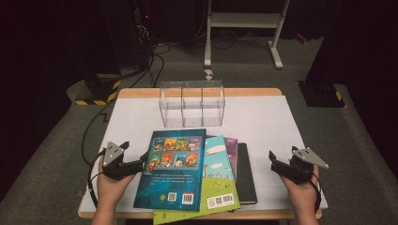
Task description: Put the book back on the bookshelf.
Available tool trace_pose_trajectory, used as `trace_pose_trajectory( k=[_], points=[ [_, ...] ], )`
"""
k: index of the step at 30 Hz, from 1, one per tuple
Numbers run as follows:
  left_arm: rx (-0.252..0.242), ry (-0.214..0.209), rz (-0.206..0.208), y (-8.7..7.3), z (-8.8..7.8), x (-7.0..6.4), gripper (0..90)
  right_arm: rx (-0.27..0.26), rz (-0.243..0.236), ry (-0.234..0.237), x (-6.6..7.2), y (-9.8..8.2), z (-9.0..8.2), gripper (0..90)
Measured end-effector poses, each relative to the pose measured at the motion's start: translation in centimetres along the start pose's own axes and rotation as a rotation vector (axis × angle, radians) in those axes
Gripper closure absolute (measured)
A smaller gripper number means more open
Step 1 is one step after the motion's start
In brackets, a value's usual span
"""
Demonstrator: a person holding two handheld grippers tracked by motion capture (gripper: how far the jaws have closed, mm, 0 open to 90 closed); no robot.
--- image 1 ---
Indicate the person's right hand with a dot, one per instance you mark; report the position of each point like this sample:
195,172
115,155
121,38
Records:
302,197

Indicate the small white floor object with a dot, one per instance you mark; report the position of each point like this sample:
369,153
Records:
208,74

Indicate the light blue green picture book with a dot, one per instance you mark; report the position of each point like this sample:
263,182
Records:
219,175

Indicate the purple science fiction magazine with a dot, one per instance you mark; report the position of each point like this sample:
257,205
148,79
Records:
232,153

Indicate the person's left hand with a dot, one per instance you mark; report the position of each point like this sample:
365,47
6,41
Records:
109,190

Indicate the clear acrylic book rack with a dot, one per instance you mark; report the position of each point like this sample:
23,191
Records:
191,104

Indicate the black notebook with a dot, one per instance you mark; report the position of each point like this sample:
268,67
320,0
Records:
245,175

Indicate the dark blue picture book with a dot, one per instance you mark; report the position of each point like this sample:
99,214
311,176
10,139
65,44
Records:
170,184

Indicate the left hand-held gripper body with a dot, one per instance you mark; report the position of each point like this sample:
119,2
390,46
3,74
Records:
112,162

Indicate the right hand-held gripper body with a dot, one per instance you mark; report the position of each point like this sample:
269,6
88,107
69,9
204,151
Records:
302,165

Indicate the white frame desk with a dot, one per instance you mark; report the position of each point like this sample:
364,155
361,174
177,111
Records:
244,20

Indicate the small red object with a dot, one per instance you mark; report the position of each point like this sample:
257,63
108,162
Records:
301,38

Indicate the black yellow striped stand base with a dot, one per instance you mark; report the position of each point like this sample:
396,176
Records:
322,95
100,92

